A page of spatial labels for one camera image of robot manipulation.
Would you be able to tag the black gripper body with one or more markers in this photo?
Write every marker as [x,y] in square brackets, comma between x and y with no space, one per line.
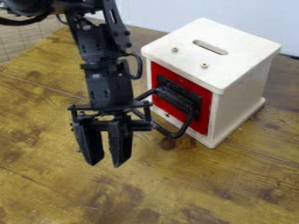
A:
[112,105]

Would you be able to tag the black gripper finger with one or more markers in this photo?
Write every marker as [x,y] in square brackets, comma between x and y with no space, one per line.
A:
[120,137]
[90,141]

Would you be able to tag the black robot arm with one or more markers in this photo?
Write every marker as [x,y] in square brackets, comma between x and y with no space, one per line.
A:
[102,39]

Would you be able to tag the red drawer front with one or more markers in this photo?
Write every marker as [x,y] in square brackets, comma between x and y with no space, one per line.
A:
[179,95]

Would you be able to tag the white wooden box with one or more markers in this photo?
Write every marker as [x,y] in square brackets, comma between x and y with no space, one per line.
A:
[222,63]

